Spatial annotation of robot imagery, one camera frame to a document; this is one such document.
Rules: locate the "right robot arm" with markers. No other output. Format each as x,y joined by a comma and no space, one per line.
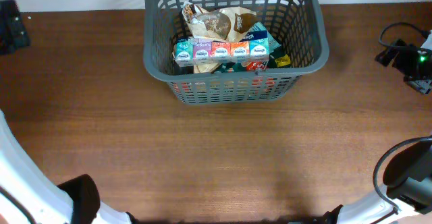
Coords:
402,176

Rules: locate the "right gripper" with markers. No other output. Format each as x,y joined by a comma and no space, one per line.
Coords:
422,86

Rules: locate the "beige paper bag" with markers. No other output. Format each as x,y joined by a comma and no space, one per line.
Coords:
204,68

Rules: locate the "green Nescafe coffee bag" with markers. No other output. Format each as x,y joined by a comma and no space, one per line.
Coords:
277,59

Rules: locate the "beige brown cookie bag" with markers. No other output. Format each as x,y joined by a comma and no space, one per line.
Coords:
229,24

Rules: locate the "grey plastic shopping basket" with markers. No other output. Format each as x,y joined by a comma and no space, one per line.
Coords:
296,24

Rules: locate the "red spaghetti pasta pack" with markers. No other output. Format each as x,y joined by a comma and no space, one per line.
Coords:
241,86

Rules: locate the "light teal snack packet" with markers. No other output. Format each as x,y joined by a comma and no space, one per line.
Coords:
273,44

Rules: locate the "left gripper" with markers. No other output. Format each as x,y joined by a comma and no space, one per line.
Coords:
9,42

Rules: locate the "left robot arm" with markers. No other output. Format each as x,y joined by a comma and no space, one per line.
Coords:
28,196

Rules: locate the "white tissue multipack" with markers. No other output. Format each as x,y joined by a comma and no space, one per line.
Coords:
253,48

